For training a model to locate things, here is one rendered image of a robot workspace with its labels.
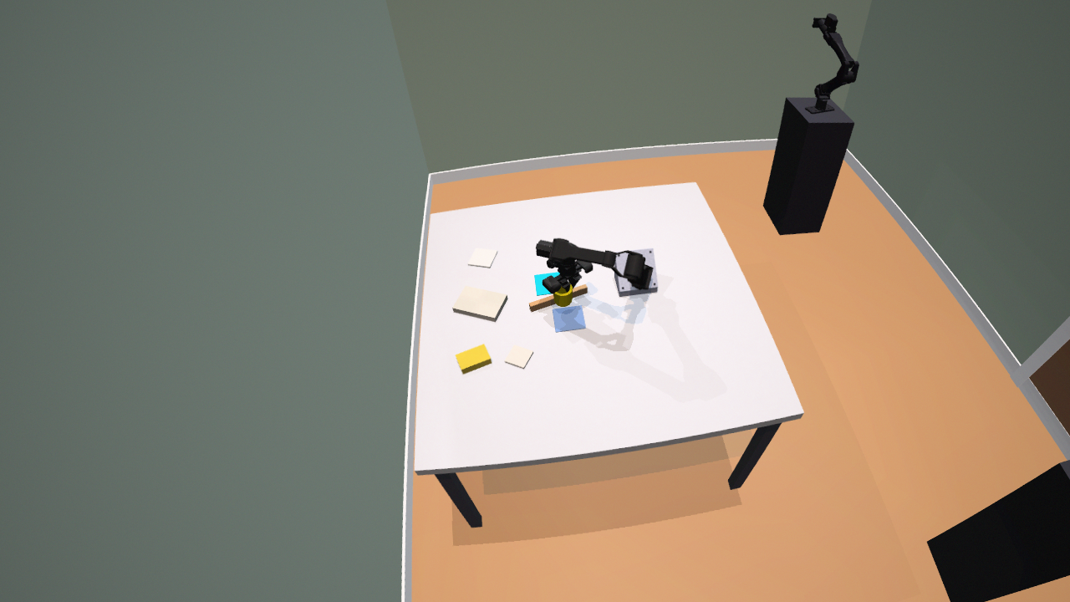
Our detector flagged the cream flat square tile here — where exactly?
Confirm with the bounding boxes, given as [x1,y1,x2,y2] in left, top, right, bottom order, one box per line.
[504,345,533,369]

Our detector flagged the yellow rectangular block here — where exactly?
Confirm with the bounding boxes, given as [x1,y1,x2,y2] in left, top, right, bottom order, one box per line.
[455,344,492,375]

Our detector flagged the olive yellow cup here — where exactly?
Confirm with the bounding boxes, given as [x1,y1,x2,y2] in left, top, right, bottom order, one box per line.
[553,283,574,307]

